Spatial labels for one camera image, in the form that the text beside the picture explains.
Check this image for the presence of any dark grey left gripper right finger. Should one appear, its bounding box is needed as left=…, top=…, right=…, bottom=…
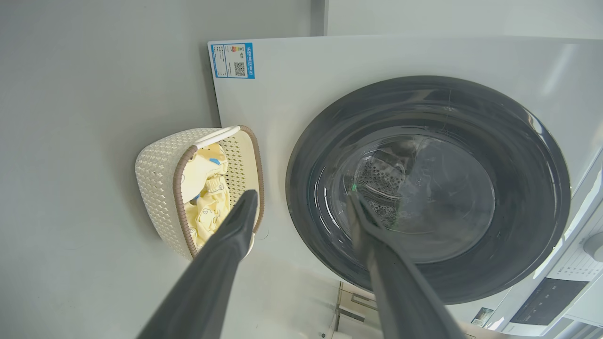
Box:
left=346, top=193, right=464, bottom=339

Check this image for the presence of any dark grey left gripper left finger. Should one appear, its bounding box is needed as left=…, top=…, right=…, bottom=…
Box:
left=137, top=190, right=259, bottom=339

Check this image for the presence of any pale yellow bear-print garment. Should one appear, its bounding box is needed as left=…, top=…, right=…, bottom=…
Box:
left=181, top=143, right=230, bottom=201
left=185, top=181, right=232, bottom=252

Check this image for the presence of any glass washing machine door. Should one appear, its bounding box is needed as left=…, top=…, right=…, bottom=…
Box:
left=285, top=75, right=571, bottom=306

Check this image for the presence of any stainless steel washing machine drum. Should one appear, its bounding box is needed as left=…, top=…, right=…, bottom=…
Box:
left=353, top=151, right=407, bottom=226

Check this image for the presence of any dark washing machine display panel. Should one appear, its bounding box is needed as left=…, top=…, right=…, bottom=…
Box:
left=510, top=278, right=589, bottom=326

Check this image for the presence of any white washing machine control knob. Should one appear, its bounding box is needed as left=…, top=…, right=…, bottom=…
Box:
left=583, top=232, right=603, bottom=263

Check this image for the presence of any white washing machine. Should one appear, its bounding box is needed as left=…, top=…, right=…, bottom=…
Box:
left=207, top=35, right=603, bottom=339

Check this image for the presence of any cream plastic laundry basket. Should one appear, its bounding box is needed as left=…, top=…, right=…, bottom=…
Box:
left=135, top=125, right=265, bottom=261

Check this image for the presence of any blue energy label sticker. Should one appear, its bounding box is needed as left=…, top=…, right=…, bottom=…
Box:
left=210, top=42, right=255, bottom=80

